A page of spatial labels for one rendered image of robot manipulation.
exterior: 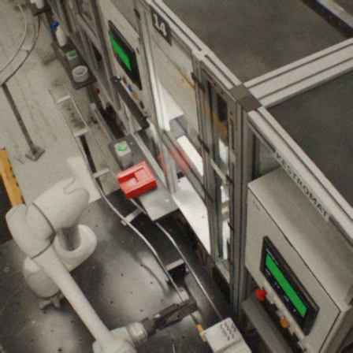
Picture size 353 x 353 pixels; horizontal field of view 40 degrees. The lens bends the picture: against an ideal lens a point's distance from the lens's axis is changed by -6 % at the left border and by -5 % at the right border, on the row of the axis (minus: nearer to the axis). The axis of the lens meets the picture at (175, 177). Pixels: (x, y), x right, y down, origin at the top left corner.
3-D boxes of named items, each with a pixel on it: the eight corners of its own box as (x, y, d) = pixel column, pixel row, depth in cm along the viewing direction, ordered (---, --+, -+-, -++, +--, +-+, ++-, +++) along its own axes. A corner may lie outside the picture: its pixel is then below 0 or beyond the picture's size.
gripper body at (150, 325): (149, 340, 191) (170, 330, 193) (146, 334, 184) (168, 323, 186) (141, 325, 195) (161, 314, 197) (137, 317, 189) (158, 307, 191)
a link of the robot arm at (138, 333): (133, 342, 183) (147, 335, 184) (123, 322, 188) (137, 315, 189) (137, 349, 190) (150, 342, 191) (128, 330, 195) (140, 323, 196)
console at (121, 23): (109, 72, 227) (89, -11, 190) (165, 50, 233) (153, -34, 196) (148, 129, 203) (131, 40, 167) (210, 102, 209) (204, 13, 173)
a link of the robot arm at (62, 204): (48, 252, 242) (82, 224, 250) (69, 276, 238) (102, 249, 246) (24, 196, 172) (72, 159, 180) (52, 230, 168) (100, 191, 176)
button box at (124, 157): (117, 160, 255) (113, 145, 246) (131, 154, 257) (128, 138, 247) (124, 170, 251) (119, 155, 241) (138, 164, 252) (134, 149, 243)
